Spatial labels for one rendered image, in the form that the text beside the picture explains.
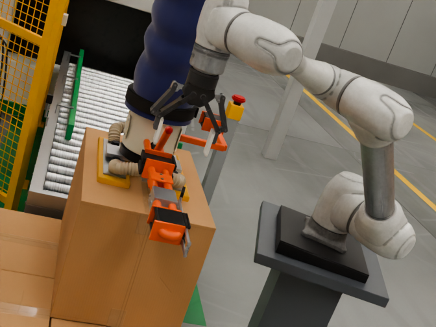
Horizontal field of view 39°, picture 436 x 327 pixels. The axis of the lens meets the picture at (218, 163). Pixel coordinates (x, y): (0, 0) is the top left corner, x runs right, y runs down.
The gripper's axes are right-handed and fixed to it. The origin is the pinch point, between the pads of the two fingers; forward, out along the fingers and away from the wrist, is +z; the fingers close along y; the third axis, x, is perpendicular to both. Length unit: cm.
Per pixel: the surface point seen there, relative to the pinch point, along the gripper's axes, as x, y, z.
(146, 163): -12.0, 5.1, 12.3
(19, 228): -57, 35, 67
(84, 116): -196, 16, 68
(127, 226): -10.0, 5.3, 31.7
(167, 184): -2.3, -0.2, 12.7
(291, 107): -359, -164, 71
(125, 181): -25.1, 7.4, 24.8
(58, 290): -10, 19, 57
